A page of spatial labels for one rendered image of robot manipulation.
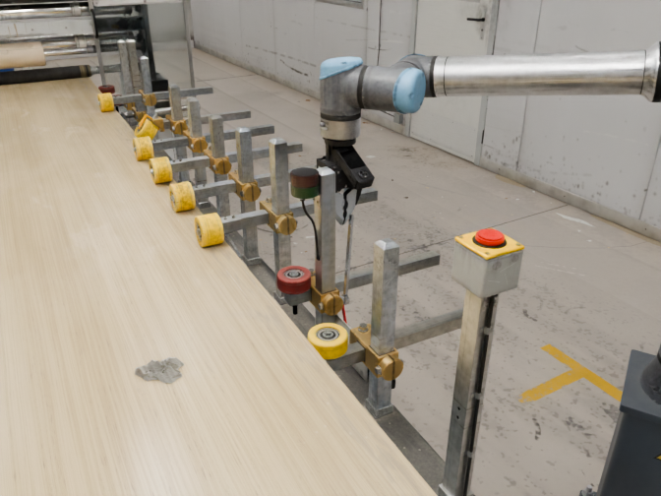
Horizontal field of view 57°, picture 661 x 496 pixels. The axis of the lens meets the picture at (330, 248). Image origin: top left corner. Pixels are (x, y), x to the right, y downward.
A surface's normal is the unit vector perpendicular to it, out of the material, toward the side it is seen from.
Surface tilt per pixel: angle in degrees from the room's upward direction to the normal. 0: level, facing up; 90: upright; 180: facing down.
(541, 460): 0
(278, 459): 0
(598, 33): 90
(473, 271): 90
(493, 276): 90
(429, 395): 0
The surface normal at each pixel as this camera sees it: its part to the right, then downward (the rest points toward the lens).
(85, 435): 0.00, -0.89
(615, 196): -0.86, 0.23
